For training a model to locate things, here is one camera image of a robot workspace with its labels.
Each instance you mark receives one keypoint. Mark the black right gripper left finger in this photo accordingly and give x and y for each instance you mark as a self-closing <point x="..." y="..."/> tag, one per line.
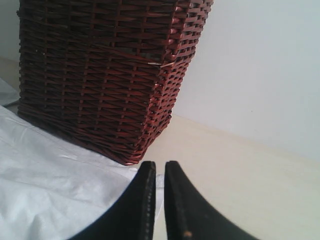
<point x="132" y="216"/>

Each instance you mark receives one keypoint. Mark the dark brown wicker basket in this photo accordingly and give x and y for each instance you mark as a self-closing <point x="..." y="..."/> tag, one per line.
<point x="105" y="74"/>

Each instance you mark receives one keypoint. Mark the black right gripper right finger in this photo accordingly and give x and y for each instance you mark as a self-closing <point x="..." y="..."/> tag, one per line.
<point x="189" y="216"/>

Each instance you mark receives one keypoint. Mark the white t-shirt with red print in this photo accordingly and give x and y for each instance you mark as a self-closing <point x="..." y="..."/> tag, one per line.
<point x="50" y="189"/>

